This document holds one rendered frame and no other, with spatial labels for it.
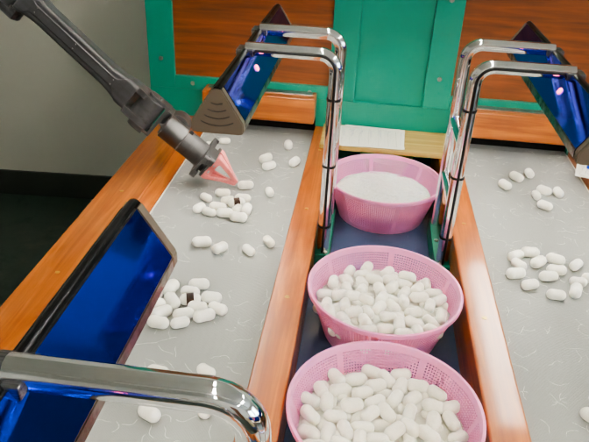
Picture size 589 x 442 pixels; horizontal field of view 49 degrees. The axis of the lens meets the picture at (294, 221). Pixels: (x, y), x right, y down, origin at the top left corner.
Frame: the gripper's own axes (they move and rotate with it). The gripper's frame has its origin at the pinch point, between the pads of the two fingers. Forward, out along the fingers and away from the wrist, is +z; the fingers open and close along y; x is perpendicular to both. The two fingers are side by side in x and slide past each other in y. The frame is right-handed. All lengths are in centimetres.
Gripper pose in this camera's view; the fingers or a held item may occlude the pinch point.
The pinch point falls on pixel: (233, 181)
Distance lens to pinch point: 146.5
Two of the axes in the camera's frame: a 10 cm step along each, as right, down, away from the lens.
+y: 1.1, -5.0, 8.6
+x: -6.6, 6.1, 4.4
